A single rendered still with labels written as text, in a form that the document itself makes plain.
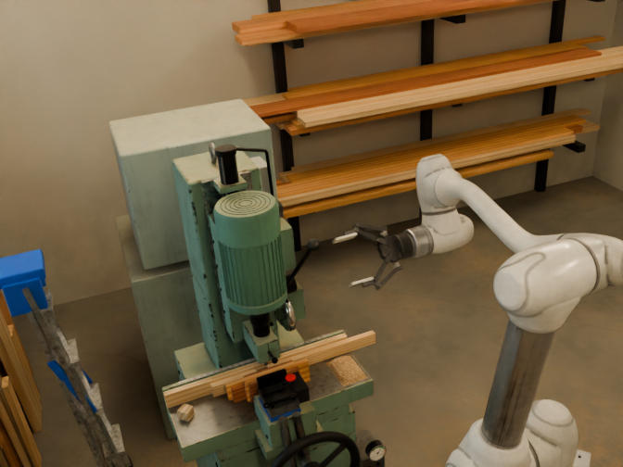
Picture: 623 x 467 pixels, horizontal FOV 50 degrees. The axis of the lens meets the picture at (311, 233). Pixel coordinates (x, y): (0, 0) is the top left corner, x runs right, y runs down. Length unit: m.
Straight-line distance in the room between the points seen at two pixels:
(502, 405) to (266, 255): 0.70
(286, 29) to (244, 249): 2.12
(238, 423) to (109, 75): 2.47
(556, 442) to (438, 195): 0.72
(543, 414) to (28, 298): 1.67
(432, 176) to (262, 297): 0.59
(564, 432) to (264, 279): 0.88
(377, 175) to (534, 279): 2.78
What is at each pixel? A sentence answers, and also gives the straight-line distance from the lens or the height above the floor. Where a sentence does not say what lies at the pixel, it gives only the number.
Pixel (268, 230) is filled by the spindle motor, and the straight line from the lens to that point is 1.77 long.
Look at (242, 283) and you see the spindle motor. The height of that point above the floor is 1.30.
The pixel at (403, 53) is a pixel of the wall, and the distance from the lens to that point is 4.48.
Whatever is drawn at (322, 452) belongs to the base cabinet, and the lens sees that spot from 2.20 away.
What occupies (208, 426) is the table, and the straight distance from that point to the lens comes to 2.01.
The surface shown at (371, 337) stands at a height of 0.93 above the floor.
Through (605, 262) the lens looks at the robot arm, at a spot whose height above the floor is 1.51.
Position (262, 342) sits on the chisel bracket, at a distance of 2.00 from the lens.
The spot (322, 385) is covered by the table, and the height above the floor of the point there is 0.90.
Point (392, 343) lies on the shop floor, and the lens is 3.70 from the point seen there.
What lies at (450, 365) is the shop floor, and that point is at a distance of 3.57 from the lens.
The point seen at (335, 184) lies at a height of 0.62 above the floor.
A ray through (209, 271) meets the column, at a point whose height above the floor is 1.22.
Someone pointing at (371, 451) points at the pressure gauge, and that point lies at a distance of 2.19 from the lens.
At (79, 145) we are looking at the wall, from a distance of 4.07.
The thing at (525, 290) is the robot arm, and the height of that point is 1.51.
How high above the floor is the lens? 2.27
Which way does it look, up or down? 28 degrees down
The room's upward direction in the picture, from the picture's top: 4 degrees counter-clockwise
